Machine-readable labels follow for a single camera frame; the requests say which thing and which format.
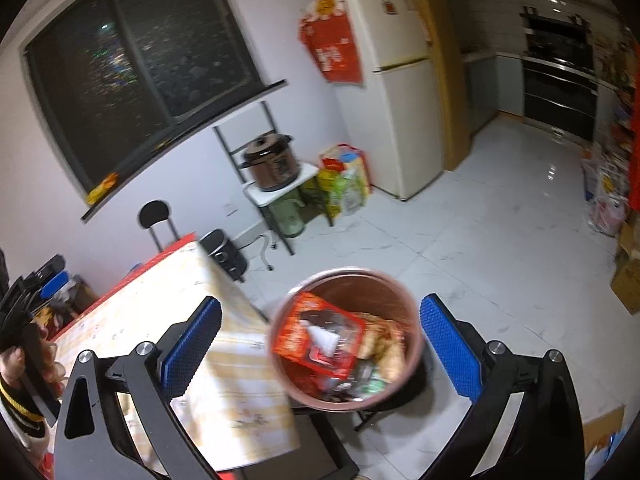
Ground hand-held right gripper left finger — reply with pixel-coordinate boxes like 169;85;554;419
52;296;236;480

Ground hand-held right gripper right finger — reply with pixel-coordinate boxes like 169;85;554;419
419;294;586;480

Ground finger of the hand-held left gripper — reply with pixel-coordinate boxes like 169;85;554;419
12;254;67;286
30;270;71;311

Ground brown snack bag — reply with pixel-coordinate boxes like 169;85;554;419
357;312;406;381

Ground brown trash bin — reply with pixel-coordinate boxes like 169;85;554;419
268;267;426;413

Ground red snack packet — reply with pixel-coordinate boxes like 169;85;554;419
274;291;368;381

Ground person's left hand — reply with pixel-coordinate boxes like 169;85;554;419
0;327;68;396

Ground table with yellow checked cloth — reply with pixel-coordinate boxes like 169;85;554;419
50;242;301;473

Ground black air fryer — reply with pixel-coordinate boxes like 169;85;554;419
199;229;249;283

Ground yellow snack packet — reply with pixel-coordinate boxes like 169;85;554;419
86;172;120;206

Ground black round chair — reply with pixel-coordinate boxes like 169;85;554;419
137;200;181;252

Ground green kettle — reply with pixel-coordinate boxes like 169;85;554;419
269;197;307;239

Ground open cardboard box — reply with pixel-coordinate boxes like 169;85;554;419
582;405;628;478

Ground brown cardboard box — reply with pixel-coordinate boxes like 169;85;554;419
610;252;640;316

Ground colourful shopping bag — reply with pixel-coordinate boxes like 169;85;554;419
317;144;372;218

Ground brown pressure cooker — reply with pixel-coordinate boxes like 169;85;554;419
238;132;302;193

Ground black metal rack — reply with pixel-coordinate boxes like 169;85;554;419
212;100;333;256

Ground white refrigerator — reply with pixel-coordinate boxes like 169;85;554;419
334;0;446;202

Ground dark framed window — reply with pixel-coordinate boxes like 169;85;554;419
20;0;288;221

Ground shelf of goods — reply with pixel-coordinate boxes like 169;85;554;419
580;35;640;238

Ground white kitchen base cabinets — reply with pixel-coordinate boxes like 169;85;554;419
462;52;526;136

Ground black integrated stove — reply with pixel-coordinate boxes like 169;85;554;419
519;5;600;142

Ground red printed cloth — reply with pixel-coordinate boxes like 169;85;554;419
298;0;365;84

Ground black power cable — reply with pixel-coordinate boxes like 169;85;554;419
235;232;281;273

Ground wooden door frame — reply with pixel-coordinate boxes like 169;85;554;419
405;0;473;171

